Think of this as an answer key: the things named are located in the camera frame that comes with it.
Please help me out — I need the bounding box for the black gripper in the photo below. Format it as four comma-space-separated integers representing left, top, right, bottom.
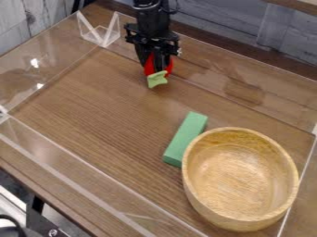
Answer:
124, 23, 179, 72

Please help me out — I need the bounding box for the red plush fruit green leaf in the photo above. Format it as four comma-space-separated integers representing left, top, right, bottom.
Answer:
143, 54, 173, 89

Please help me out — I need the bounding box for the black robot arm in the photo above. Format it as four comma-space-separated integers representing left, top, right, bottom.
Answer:
124, 0, 179, 76

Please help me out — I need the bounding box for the green rectangular block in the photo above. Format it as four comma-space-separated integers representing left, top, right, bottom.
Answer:
161, 112, 208, 168

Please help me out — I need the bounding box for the wooden bowl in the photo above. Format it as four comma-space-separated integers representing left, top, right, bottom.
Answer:
181, 127, 299, 232

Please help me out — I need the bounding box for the black table leg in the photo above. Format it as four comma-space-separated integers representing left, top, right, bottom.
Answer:
30, 196, 44, 214

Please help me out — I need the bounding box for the clear acrylic tray wall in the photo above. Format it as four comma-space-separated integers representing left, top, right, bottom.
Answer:
0, 110, 207, 237

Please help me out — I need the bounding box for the black cable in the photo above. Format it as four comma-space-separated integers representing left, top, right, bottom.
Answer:
0, 214, 25, 237

